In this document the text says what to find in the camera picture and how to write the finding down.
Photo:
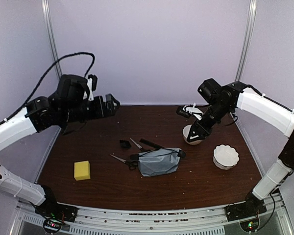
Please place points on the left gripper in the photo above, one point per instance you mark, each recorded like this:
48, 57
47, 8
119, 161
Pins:
100, 112

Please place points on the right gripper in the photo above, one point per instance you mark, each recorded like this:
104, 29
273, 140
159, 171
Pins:
203, 130

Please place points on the grey drawstring pouch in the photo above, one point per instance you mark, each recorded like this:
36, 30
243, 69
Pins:
159, 161

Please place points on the silver scissors pair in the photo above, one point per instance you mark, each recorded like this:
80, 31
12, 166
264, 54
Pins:
132, 165
138, 146

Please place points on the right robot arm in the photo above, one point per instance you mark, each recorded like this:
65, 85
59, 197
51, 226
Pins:
275, 131

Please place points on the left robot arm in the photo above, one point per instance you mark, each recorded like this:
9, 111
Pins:
72, 101

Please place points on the black hair comb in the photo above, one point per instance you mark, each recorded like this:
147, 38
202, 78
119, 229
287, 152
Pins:
151, 144

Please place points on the white round bowl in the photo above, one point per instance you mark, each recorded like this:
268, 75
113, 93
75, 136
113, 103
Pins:
185, 133

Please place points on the white scalloped bowl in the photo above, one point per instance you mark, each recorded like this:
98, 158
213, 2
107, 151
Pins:
225, 157

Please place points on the black clipper guard comb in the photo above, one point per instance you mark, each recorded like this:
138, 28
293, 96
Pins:
125, 144

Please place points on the yellow sponge block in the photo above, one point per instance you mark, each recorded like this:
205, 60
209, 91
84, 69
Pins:
82, 171

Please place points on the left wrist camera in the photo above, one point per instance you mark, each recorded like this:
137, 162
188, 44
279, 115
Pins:
91, 87

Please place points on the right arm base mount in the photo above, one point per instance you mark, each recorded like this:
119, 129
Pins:
252, 206

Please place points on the aluminium corner post left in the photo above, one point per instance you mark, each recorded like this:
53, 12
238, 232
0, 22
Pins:
50, 33

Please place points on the aluminium corner post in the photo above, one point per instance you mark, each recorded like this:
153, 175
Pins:
250, 23
50, 33

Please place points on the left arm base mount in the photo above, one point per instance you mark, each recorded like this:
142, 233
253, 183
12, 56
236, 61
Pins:
50, 208

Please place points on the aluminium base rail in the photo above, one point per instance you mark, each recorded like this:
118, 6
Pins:
201, 221

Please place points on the aluminium corner post right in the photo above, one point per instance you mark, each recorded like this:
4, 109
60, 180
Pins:
250, 23

